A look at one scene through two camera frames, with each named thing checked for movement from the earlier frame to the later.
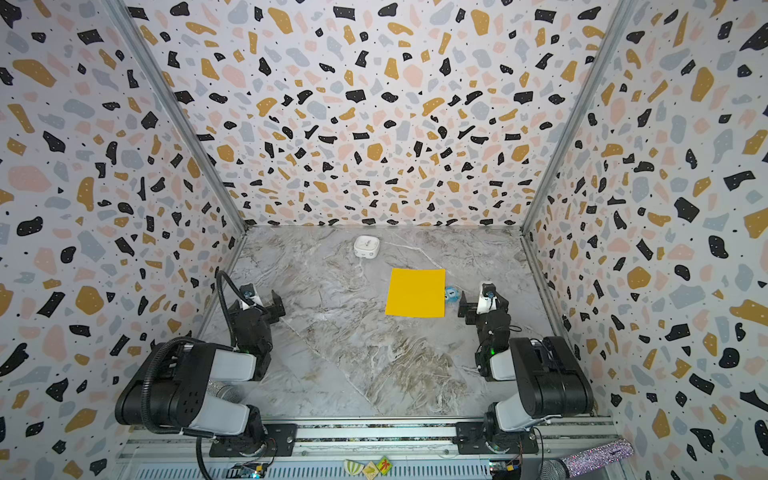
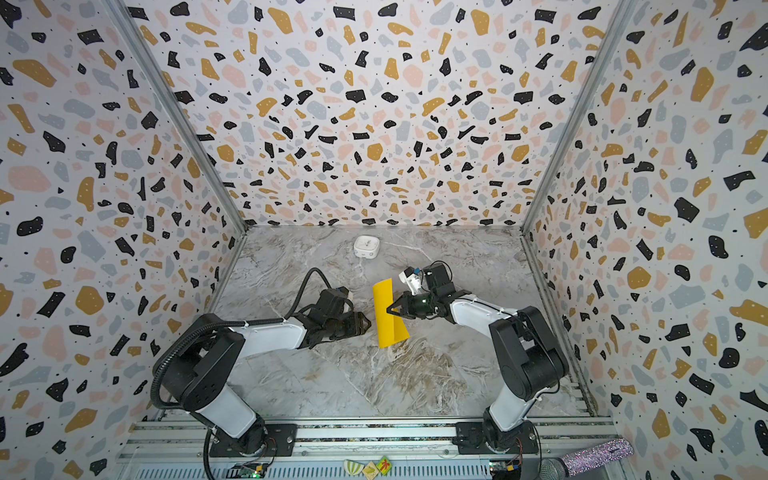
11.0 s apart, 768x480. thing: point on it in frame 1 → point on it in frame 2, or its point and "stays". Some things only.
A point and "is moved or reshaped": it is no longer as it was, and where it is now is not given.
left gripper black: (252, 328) → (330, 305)
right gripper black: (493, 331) → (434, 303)
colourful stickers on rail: (369, 469) stays
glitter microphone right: (566, 467) stays
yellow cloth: (417, 293) is moved or reshaped
